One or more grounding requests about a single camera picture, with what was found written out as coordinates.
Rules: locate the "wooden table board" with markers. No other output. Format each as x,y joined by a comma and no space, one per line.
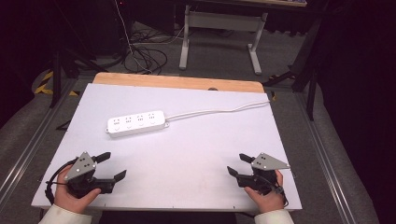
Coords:
174,81

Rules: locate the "white power strip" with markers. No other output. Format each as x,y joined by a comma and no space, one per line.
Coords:
136,123

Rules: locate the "person's left hand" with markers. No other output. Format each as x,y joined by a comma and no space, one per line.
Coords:
70,199

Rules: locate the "black metal stand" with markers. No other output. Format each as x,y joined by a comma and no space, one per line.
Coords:
306,74

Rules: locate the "white metal desk frame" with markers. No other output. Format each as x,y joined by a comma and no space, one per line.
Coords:
222,21

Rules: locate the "person's right hand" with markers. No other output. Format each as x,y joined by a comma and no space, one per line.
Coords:
266,200

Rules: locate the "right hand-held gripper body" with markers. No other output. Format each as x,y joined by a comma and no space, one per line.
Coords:
263,174

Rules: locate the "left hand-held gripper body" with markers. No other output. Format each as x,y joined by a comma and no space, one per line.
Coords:
81,177

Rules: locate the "aluminium floor rail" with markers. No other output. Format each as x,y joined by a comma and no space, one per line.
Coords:
323,158
34,140

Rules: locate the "black tripod stand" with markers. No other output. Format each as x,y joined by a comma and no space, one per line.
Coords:
59,68

